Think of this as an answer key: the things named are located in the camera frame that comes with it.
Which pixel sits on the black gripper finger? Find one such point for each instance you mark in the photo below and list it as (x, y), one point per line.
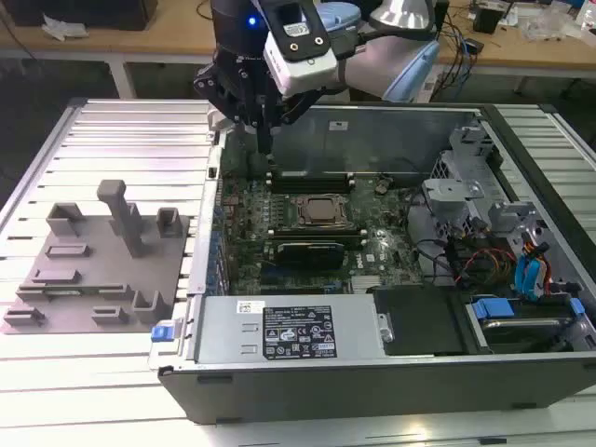
(228, 100)
(295, 108)

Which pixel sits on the green RAM stick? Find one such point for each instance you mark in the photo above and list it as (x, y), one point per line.
(65, 293)

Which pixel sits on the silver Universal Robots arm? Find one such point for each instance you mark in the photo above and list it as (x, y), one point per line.
(372, 65)

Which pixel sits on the black RAM slot bank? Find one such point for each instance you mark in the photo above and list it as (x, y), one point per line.
(309, 182)
(316, 235)

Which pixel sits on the wooden desk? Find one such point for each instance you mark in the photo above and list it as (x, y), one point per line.
(163, 37)

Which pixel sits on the silver CPU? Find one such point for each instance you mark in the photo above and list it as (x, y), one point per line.
(322, 209)

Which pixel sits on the round coin battery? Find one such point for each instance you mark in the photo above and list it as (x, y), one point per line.
(383, 185)

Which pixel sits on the green motherboard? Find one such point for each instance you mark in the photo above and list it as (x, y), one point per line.
(382, 219)

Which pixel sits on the large black box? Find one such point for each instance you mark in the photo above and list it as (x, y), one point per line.
(93, 14)

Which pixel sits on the black graphics card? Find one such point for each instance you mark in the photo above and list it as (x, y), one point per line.
(312, 256)

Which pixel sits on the black upright box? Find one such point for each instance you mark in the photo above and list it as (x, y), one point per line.
(441, 16)

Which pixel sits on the grey metal drive cage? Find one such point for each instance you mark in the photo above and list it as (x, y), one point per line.
(447, 195)

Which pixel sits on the crumpled white paper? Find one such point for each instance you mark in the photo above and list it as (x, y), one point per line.
(63, 27)

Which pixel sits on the small silver heat sink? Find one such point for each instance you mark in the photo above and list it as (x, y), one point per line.
(365, 284)

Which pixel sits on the small black adapter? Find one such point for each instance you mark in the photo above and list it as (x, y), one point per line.
(475, 46)

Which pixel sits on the small black speaker box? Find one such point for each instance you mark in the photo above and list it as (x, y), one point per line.
(486, 19)

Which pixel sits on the grey parts rack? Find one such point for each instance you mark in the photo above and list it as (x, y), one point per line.
(116, 279)

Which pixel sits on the grey power supply unit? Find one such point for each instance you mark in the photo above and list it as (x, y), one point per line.
(223, 335)

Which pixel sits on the blue case latch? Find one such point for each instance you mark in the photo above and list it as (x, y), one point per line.
(162, 334)

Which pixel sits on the crumpled clear plastic bag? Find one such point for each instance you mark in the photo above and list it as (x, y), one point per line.
(549, 23)

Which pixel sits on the open black PC case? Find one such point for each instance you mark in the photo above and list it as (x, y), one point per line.
(326, 386)

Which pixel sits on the blue disk carrier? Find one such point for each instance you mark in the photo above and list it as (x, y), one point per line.
(493, 308)

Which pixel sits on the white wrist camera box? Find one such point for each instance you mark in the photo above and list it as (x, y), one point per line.
(302, 65)

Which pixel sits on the grey metal bracket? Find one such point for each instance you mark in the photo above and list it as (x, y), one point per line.
(510, 214)

